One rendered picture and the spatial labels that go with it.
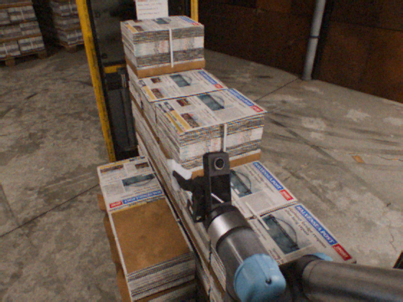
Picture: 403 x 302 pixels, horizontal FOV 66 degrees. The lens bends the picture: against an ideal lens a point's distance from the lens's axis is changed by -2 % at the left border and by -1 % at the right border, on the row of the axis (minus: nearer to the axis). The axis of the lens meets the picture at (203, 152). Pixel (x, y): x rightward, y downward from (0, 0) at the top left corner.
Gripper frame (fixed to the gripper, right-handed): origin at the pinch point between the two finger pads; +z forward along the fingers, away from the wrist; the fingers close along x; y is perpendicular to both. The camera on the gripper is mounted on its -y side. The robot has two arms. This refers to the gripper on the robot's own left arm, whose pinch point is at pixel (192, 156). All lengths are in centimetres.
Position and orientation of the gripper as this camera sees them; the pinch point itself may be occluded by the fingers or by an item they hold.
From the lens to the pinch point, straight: 72.5
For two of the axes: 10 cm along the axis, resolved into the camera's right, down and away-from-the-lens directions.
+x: 9.3, -0.8, 3.6
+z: -3.5, -5.3, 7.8
